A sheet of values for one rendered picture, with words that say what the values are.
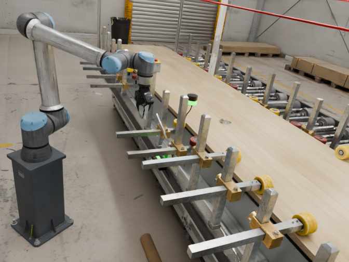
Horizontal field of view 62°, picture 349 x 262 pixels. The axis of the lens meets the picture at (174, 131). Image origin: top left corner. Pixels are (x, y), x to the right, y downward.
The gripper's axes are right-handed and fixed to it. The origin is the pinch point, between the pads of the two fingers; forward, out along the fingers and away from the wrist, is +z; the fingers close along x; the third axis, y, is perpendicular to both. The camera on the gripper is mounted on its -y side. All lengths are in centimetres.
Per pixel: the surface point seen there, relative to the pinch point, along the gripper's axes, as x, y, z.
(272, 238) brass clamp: -13, -101, 0
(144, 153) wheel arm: 5.6, -21.8, 11.3
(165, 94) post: -15.9, 6.4, -10.9
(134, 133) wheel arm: 3.1, 3.1, 12.8
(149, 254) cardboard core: -4, -24, 90
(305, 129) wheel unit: -123, -15, 11
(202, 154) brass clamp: -15.7, -45.8, 0.3
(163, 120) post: -16.7, 6.4, 6.8
